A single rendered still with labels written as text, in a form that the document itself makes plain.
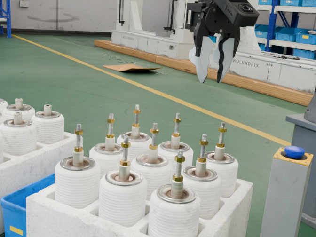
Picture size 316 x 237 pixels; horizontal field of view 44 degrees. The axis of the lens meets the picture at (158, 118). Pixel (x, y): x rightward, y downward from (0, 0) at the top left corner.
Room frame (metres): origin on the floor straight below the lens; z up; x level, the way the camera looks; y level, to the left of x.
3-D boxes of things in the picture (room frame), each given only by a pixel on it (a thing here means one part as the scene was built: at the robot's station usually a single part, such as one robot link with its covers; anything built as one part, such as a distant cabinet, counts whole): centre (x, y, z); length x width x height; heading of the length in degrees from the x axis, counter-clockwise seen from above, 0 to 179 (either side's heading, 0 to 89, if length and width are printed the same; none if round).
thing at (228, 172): (0.88, -0.15, 0.16); 0.10 x 0.10 x 0.18
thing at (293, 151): (0.76, -0.29, 0.32); 0.04 x 0.04 x 0.02
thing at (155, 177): (0.83, 0.01, 0.16); 0.10 x 0.10 x 0.18
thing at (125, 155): (0.73, 0.06, 0.30); 0.01 x 0.01 x 0.08
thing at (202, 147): (0.78, -0.10, 0.30); 0.01 x 0.01 x 0.08
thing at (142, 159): (0.83, 0.01, 0.25); 0.08 x 0.08 x 0.01
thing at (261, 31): (6.95, -1.81, 0.36); 0.50 x 0.38 x 0.21; 124
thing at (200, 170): (0.78, -0.10, 0.26); 0.02 x 0.02 x 0.03
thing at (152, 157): (0.83, 0.01, 0.26); 0.02 x 0.02 x 0.03
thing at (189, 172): (0.78, -0.10, 0.25); 0.08 x 0.08 x 0.01
